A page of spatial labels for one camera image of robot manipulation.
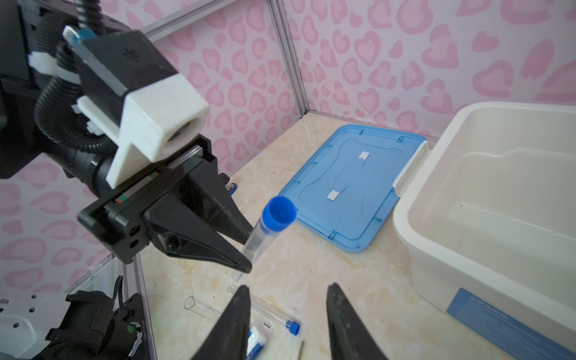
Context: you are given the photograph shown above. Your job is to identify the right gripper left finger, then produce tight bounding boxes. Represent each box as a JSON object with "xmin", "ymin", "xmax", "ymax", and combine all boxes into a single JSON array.
[{"xmin": 192, "ymin": 285, "xmax": 251, "ymax": 360}]

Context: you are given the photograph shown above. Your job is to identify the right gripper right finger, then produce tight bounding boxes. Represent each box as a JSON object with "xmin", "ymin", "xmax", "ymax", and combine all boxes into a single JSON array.
[{"xmin": 326, "ymin": 283, "xmax": 387, "ymax": 360}]

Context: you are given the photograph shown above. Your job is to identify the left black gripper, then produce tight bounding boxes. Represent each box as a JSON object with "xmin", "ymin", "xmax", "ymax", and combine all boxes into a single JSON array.
[{"xmin": 78, "ymin": 135, "xmax": 253, "ymax": 274}]

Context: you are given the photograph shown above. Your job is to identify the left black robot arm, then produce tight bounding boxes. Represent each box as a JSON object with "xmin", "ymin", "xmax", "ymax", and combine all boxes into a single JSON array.
[{"xmin": 1, "ymin": 1, "xmax": 252, "ymax": 273}]

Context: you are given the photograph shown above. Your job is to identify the white blue small bottle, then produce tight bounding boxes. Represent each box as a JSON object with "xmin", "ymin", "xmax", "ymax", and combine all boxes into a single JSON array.
[{"xmin": 246, "ymin": 322, "xmax": 274, "ymax": 360}]

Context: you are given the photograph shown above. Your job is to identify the metal tweezers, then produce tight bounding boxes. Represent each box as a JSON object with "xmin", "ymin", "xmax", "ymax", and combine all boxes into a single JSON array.
[{"xmin": 296, "ymin": 340, "xmax": 305, "ymax": 360}]

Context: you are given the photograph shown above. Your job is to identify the blue plastic bin lid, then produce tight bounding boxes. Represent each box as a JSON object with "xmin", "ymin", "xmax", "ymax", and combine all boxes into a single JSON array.
[{"xmin": 280, "ymin": 124, "xmax": 428, "ymax": 253}]

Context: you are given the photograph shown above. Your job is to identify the white plastic storage bin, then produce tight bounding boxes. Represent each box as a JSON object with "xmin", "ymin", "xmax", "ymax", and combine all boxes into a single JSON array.
[{"xmin": 393, "ymin": 102, "xmax": 575, "ymax": 359}]

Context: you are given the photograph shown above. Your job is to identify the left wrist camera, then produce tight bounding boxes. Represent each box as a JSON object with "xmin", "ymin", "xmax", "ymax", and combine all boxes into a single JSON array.
[{"xmin": 63, "ymin": 26, "xmax": 209, "ymax": 188}]

